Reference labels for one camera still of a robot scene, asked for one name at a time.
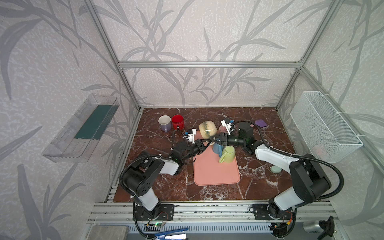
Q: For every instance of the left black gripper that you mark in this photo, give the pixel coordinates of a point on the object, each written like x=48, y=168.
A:
x=196, y=145

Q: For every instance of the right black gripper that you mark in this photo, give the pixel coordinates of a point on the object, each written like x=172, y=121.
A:
x=224, y=139

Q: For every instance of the beige speckled round mug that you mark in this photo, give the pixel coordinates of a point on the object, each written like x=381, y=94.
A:
x=208, y=129

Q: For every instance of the red mug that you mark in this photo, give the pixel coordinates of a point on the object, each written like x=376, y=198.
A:
x=178, y=122

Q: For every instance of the lavender purple mug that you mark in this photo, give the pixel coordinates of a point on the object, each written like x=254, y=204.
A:
x=165, y=122

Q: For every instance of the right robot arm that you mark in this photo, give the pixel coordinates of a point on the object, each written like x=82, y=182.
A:
x=309, y=181

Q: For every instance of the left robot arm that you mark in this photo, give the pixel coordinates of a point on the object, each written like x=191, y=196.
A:
x=138, y=177

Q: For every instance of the pink patterned mug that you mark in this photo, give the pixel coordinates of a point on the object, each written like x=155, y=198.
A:
x=222, y=129

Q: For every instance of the blue dotted mug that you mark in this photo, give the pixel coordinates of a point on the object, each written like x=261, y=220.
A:
x=218, y=149

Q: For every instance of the light green mug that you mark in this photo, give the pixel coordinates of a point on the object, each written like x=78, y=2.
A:
x=228, y=155

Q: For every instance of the pink plastic tray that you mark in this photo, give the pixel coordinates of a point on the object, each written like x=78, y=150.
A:
x=208, y=170

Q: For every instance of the purple pink spatula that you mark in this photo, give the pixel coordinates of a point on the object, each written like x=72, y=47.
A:
x=261, y=123

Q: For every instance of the pale green round lid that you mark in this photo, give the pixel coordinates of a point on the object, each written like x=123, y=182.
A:
x=275, y=169

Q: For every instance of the black clamp knob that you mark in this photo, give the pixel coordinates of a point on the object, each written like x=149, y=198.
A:
x=325, y=228

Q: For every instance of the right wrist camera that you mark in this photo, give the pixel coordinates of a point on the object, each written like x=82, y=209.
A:
x=229, y=124

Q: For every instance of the aluminium front rail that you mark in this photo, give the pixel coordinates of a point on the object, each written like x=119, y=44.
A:
x=195, y=216

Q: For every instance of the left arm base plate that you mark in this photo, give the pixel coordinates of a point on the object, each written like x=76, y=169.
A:
x=162, y=212

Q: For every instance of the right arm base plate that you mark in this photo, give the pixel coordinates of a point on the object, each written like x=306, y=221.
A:
x=267, y=213

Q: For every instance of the blue handled tool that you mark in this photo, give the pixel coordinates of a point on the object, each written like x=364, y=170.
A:
x=178, y=234

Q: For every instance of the white wire basket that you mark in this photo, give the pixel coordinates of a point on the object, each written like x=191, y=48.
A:
x=325, y=131

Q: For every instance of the clear plastic wall shelf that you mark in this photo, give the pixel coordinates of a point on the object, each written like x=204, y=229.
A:
x=78, y=139

